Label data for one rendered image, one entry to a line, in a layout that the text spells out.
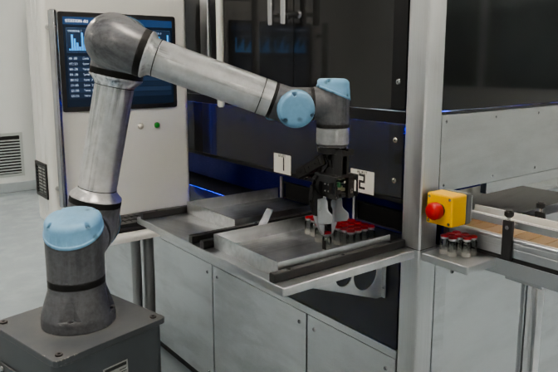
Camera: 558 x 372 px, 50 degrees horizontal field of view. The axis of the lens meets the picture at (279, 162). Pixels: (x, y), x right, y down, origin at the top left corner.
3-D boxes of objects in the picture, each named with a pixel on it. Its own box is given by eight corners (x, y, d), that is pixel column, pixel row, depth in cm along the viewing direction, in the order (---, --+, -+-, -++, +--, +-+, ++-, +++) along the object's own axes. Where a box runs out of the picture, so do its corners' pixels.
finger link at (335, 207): (344, 237, 138) (342, 199, 136) (326, 232, 143) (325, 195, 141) (353, 234, 140) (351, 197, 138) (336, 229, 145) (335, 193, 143)
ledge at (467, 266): (457, 249, 150) (457, 242, 150) (503, 262, 140) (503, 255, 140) (421, 260, 142) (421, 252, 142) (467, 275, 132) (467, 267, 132)
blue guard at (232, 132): (103, 128, 297) (101, 91, 294) (403, 198, 145) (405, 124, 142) (102, 128, 297) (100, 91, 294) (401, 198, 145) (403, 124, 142)
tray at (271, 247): (320, 225, 165) (320, 212, 165) (389, 247, 145) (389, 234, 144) (213, 247, 145) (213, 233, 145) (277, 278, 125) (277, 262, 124)
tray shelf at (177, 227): (268, 200, 203) (268, 194, 203) (435, 252, 148) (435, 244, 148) (136, 222, 174) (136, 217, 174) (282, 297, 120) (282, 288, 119)
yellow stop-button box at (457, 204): (444, 217, 143) (446, 188, 142) (470, 223, 138) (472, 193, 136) (424, 222, 139) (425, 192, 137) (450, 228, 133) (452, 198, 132)
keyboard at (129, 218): (180, 211, 211) (180, 203, 211) (200, 218, 200) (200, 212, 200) (67, 230, 187) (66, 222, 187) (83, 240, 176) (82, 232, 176)
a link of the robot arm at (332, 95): (310, 77, 138) (347, 78, 138) (310, 124, 140) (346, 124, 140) (315, 79, 130) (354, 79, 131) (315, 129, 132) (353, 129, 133)
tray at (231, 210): (277, 197, 199) (277, 187, 198) (330, 212, 179) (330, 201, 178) (187, 212, 179) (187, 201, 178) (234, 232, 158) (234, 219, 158)
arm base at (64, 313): (66, 343, 115) (62, 295, 114) (26, 321, 125) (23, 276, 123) (130, 318, 127) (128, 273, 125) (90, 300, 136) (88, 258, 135)
